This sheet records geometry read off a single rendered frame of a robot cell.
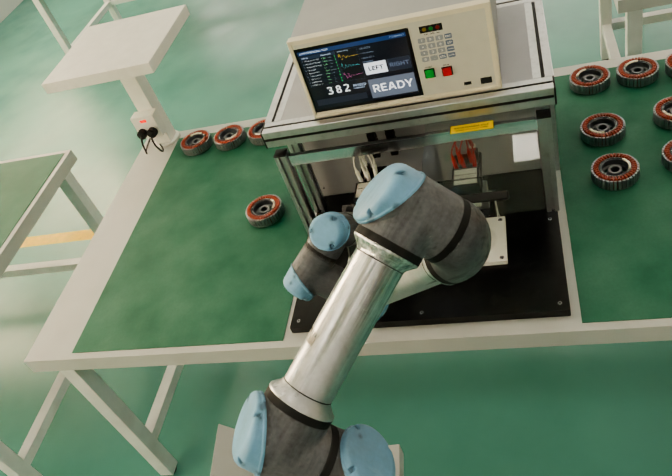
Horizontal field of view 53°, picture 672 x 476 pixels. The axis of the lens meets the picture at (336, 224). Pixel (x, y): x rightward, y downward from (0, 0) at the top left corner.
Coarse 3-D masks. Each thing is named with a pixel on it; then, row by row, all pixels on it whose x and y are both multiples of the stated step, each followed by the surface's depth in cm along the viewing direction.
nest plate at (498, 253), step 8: (504, 216) 165; (496, 224) 164; (504, 224) 163; (496, 232) 162; (504, 232) 162; (496, 240) 160; (504, 240) 160; (496, 248) 159; (504, 248) 158; (488, 256) 158; (496, 256) 157; (504, 256) 156; (488, 264) 157; (496, 264) 156
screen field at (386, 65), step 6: (384, 60) 146; (390, 60) 146; (396, 60) 146; (402, 60) 145; (408, 60) 145; (366, 66) 148; (372, 66) 147; (378, 66) 147; (384, 66) 147; (390, 66) 147; (396, 66) 147; (402, 66) 146; (408, 66) 146; (366, 72) 149; (372, 72) 149; (378, 72) 148
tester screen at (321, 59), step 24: (336, 48) 146; (360, 48) 145; (384, 48) 144; (408, 48) 143; (312, 72) 151; (336, 72) 150; (360, 72) 149; (384, 72) 148; (408, 72) 147; (336, 96) 154
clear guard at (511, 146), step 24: (456, 120) 151; (480, 120) 149; (504, 120) 146; (528, 120) 144; (432, 144) 148; (456, 144) 145; (480, 144) 143; (504, 144) 141; (528, 144) 138; (432, 168) 142; (456, 168) 139; (480, 168) 137; (504, 168) 135; (528, 168) 133; (456, 192) 137; (480, 192) 136; (528, 192) 133
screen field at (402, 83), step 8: (368, 80) 150; (376, 80) 150; (384, 80) 150; (392, 80) 149; (400, 80) 149; (408, 80) 149; (376, 88) 151; (384, 88) 151; (392, 88) 151; (400, 88) 150; (408, 88) 150; (416, 88) 150; (376, 96) 153; (384, 96) 152
